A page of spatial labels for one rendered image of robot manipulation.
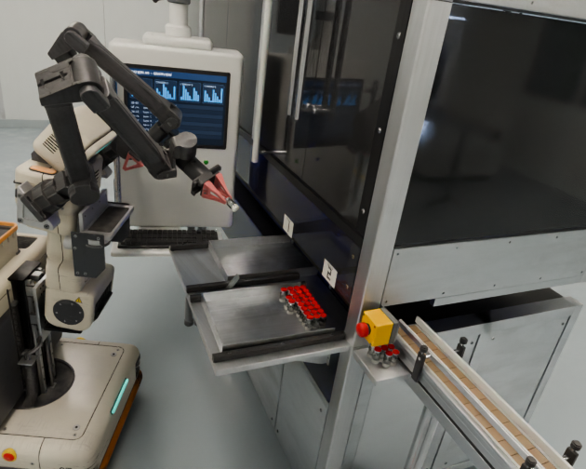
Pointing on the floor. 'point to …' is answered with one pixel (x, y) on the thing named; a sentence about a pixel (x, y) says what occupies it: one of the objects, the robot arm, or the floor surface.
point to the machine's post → (386, 208)
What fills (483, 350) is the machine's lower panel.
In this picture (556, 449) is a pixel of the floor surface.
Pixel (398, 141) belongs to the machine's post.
